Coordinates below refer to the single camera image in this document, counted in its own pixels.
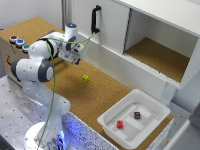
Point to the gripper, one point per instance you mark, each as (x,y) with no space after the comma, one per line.
(74,53)

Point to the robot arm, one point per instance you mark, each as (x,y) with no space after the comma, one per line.
(33,68)

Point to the yellow block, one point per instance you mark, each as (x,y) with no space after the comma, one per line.
(85,78)

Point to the pink block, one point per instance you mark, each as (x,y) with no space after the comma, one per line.
(120,124)

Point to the purple block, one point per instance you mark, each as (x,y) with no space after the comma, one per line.
(137,115)

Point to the white sliding door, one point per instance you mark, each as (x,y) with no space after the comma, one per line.
(100,23)

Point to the green button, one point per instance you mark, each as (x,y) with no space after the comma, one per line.
(26,47)

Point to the blue button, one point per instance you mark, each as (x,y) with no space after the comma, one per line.
(20,42)

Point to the red button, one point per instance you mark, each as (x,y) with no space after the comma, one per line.
(13,39)

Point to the white cabinet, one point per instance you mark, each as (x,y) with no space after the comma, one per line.
(160,40)

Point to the white plastic box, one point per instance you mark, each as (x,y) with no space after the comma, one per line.
(133,118)

